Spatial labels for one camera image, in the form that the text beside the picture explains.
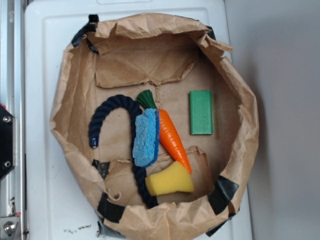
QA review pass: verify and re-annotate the black metal bracket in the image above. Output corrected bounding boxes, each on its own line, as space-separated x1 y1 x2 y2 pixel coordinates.
0 104 16 181

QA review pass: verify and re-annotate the yellow sponge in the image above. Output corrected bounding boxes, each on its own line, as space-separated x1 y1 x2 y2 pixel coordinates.
145 161 195 197

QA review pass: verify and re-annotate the green wooden block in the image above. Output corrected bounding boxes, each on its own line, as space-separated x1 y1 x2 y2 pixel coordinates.
189 90 214 135

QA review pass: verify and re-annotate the orange toy carrot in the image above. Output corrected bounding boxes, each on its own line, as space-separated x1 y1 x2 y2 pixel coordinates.
137 90 192 174

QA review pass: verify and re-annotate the aluminium frame rail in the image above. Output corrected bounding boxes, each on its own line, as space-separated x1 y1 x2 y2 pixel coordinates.
0 0 29 240

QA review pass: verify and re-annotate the silver corner bracket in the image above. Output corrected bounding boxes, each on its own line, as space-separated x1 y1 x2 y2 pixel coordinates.
0 216 20 240

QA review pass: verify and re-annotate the brown paper bag bin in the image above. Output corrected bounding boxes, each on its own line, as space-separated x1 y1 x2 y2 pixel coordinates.
50 13 259 240

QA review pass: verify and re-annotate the blue sponge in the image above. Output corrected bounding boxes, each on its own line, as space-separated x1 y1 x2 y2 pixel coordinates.
132 108 160 168

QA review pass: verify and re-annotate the white plastic tray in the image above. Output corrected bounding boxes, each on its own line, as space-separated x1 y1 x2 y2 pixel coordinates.
23 0 253 240

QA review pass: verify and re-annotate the dark blue rope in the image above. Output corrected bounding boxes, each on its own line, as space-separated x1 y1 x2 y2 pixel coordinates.
89 95 159 209

